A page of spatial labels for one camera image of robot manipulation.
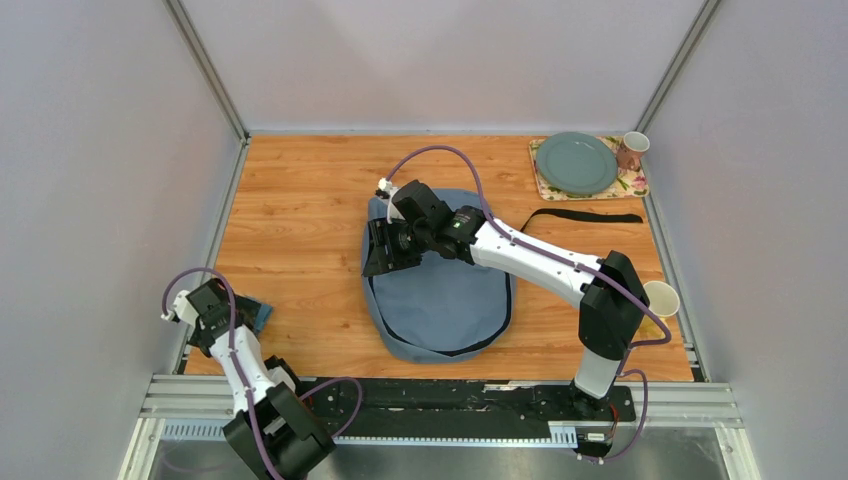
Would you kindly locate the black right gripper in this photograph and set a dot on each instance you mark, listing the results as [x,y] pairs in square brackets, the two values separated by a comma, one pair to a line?
[381,233]

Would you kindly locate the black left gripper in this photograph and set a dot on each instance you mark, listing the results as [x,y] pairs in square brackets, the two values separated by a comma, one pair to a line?
[196,339]

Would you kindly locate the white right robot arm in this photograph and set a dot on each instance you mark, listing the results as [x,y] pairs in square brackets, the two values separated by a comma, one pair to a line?
[486,241]

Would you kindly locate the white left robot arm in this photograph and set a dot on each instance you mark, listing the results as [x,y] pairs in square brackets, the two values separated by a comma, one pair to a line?
[258,391]

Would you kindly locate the pink mug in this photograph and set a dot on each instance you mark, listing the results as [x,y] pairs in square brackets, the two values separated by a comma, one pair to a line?
[632,147]

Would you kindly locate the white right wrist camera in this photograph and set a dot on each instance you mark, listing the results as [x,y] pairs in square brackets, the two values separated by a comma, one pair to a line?
[385,192]

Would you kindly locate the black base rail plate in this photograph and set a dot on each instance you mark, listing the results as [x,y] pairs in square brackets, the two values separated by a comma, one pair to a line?
[440,409]

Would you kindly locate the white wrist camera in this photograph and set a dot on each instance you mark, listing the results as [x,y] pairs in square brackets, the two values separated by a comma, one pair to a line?
[385,192]
[181,311]

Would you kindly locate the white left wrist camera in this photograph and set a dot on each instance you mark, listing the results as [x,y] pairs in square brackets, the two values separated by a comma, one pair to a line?
[181,311]

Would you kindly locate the floral placemat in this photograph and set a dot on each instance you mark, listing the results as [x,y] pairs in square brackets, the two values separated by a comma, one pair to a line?
[628,183]

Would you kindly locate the teal round plate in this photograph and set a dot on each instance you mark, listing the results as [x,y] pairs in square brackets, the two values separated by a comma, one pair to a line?
[576,163]

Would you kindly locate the yellow mug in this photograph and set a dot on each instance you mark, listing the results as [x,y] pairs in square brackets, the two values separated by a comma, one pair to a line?
[664,299]

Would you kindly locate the blue-grey student backpack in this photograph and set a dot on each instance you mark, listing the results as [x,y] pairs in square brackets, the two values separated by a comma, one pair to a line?
[444,311]

